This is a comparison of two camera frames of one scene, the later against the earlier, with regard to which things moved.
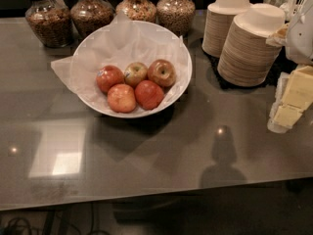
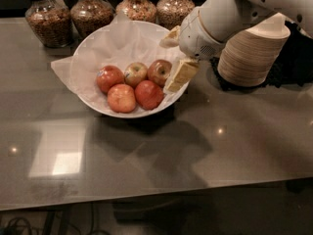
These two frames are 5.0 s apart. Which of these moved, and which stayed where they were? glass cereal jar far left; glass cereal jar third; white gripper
Moved: white gripper
Stayed: glass cereal jar far left; glass cereal jar third
